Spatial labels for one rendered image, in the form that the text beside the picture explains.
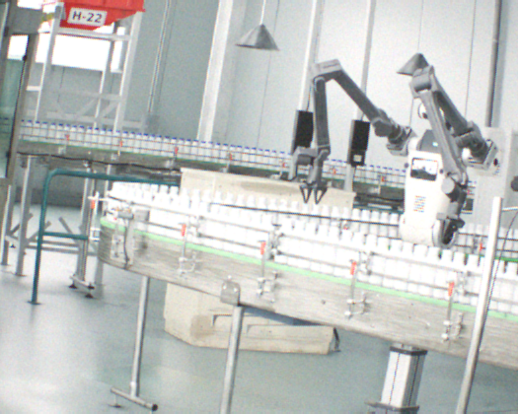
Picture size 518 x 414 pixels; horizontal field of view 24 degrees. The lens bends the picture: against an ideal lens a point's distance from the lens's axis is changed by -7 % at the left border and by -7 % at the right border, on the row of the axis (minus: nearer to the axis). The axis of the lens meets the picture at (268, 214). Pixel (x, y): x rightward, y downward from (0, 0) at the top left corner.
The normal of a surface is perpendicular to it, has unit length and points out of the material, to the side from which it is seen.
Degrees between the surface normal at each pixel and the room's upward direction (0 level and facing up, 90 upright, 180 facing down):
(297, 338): 90
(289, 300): 90
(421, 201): 90
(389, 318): 90
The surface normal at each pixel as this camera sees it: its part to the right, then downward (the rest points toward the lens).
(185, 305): -0.89, -0.11
